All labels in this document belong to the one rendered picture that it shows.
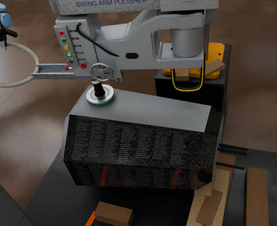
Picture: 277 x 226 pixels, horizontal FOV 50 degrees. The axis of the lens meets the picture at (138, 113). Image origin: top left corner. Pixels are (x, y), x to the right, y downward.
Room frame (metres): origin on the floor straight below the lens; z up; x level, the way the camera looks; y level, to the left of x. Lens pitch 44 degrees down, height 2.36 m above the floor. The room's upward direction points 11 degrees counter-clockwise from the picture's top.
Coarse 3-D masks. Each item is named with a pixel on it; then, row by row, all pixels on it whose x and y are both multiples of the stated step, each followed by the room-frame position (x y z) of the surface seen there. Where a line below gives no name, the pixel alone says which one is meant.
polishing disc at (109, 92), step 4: (104, 84) 1.85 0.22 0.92; (92, 88) 1.83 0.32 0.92; (104, 88) 1.80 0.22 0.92; (108, 88) 1.79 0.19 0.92; (112, 88) 1.78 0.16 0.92; (88, 92) 1.79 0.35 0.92; (92, 92) 1.78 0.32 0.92; (108, 92) 1.75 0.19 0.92; (112, 92) 1.74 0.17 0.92; (88, 96) 1.74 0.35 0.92; (92, 96) 1.73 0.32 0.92; (104, 96) 1.71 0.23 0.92; (108, 96) 1.70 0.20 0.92; (112, 96) 1.70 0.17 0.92; (88, 100) 1.70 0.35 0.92; (92, 100) 1.69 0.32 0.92; (96, 100) 1.68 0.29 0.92; (100, 100) 1.67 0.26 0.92; (104, 100) 1.66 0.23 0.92; (108, 100) 1.67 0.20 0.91
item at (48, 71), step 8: (40, 64) 1.92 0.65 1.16; (48, 64) 1.90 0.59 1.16; (56, 64) 1.88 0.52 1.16; (64, 64) 1.87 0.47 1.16; (40, 72) 1.88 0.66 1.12; (48, 72) 1.86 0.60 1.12; (56, 72) 1.85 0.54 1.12; (64, 72) 1.83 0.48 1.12; (72, 72) 1.81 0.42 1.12; (120, 80) 1.61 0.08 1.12
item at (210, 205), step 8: (208, 184) 1.22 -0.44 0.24; (200, 192) 1.17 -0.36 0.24; (208, 192) 1.15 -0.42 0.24; (216, 192) 1.14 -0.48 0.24; (208, 200) 1.09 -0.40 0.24; (216, 200) 1.08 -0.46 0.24; (208, 208) 1.03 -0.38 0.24; (216, 208) 1.02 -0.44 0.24; (200, 216) 0.98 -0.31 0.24; (208, 216) 0.97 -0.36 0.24; (208, 224) 0.91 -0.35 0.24
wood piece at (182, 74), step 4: (180, 72) 1.94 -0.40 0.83; (184, 72) 1.93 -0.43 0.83; (188, 72) 1.92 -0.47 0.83; (176, 76) 1.90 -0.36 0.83; (180, 76) 1.89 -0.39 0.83; (184, 76) 1.88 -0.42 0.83; (188, 76) 1.88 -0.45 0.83; (176, 80) 1.90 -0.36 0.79; (180, 80) 1.89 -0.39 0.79; (184, 80) 1.88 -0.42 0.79; (188, 80) 1.88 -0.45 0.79
